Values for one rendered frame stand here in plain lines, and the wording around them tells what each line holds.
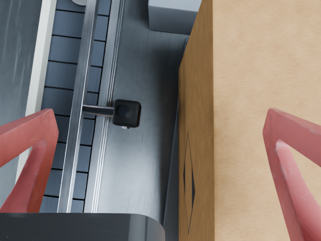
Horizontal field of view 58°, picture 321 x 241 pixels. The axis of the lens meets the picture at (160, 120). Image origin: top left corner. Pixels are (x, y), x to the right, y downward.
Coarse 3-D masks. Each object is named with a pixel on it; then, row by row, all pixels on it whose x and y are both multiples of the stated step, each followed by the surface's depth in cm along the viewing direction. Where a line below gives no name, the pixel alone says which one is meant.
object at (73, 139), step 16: (96, 0) 34; (96, 16) 35; (80, 48) 34; (80, 64) 34; (80, 80) 34; (80, 96) 34; (80, 112) 34; (80, 128) 34; (64, 160) 33; (64, 176) 33; (64, 192) 33; (64, 208) 33
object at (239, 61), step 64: (256, 0) 18; (320, 0) 18; (192, 64) 28; (256, 64) 18; (320, 64) 18; (192, 128) 28; (256, 128) 18; (192, 192) 28; (256, 192) 18; (320, 192) 18
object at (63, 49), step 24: (72, 24) 42; (96, 24) 43; (72, 48) 42; (96, 48) 42; (48, 72) 42; (72, 72) 42; (96, 72) 42; (48, 96) 42; (72, 96) 42; (96, 96) 42; (48, 192) 41
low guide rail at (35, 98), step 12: (48, 0) 39; (48, 12) 39; (48, 24) 39; (48, 36) 40; (36, 48) 39; (48, 48) 40; (36, 60) 39; (36, 72) 38; (36, 84) 38; (36, 96) 38; (36, 108) 39; (24, 156) 38
